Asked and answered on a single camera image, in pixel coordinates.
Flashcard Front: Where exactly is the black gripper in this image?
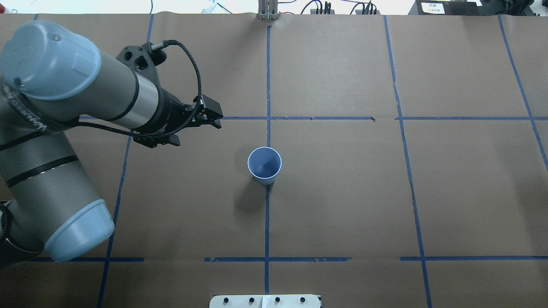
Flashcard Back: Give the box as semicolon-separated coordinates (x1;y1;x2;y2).
131;88;223;148

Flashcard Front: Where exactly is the aluminium frame post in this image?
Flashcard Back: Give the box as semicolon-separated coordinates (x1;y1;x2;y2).
257;0;279;20

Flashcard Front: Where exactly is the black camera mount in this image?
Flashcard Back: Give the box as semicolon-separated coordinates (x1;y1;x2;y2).
116;41;167;83

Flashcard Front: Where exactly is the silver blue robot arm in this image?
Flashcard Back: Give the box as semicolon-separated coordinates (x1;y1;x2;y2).
1;20;223;268

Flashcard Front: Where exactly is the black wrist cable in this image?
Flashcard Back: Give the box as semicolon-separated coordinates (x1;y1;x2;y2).
77;40;203;136

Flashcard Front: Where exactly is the black box with label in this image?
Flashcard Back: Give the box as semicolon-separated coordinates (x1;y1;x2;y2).
408;0;481;16

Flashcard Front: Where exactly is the blue ribbed cup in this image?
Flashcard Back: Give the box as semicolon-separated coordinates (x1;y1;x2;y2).
247;147;283;186

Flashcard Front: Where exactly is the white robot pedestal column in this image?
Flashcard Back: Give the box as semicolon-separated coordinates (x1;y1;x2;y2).
209;294;323;308

